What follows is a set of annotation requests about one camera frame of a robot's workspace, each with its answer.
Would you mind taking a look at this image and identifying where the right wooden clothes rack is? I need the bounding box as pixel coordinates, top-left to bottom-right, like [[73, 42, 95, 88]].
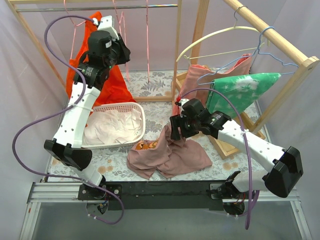
[[174, 0, 320, 161]]

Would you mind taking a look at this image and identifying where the dusty pink t shirt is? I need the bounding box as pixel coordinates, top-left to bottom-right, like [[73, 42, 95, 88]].
[[126, 124, 212, 180]]

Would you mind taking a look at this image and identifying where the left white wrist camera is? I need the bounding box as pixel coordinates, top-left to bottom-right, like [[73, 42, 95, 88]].
[[92, 15, 119, 40]]

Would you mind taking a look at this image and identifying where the orange t shirt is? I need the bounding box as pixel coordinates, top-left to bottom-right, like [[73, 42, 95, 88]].
[[69, 11, 135, 106]]

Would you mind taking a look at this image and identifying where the floral table mat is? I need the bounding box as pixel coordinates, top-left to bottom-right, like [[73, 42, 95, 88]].
[[47, 70, 272, 182]]

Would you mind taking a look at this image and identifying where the blue wire hanger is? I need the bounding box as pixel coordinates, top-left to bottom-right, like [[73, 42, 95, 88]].
[[196, 26, 299, 86]]

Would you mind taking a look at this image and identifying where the cream plastic hanger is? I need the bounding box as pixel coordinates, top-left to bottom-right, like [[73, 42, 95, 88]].
[[175, 5, 259, 64]]

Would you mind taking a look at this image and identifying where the white plastic laundry basket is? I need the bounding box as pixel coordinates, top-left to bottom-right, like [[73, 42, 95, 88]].
[[82, 102, 146, 150]]

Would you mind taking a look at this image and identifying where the salmon pink shirt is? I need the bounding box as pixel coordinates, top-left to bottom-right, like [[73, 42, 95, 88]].
[[179, 53, 252, 107]]

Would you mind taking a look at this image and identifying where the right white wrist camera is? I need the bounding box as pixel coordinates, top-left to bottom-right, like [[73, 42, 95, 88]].
[[174, 97, 189, 108]]

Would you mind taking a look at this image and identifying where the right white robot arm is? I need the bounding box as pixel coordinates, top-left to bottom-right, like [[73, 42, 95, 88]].
[[170, 98, 303, 199]]

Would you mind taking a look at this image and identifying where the green tie dye shirt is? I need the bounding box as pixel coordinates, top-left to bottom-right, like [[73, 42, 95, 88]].
[[206, 72, 281, 118]]

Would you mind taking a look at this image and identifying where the pale pink cloth in basket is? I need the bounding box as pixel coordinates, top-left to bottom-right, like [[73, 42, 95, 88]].
[[83, 108, 143, 145]]

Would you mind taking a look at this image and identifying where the black base bar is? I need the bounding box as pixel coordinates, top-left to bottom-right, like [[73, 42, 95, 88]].
[[77, 180, 241, 211]]

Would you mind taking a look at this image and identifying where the left wooden clothes rack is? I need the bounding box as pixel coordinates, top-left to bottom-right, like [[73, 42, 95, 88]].
[[4, 0, 183, 120]]

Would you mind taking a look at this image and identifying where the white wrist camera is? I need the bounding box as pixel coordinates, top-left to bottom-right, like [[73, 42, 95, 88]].
[[174, 97, 189, 108], [92, 15, 119, 40]]

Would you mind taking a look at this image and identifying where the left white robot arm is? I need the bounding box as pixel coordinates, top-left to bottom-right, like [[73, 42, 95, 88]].
[[44, 30, 131, 200]]

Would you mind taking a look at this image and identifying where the pink wire hanger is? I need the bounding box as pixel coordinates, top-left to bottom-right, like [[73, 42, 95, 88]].
[[110, 0, 131, 81]]

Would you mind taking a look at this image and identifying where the wooden clothes rack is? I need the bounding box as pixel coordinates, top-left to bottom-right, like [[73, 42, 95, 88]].
[[4, 0, 183, 120], [174, 0, 320, 161]]

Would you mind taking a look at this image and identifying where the pink hanger holding orange shirt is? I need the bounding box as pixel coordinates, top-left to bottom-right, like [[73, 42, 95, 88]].
[[63, 0, 85, 60]]

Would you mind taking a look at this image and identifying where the pink hanger seen edge on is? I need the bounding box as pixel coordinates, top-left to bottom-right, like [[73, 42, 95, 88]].
[[145, 0, 150, 83]]

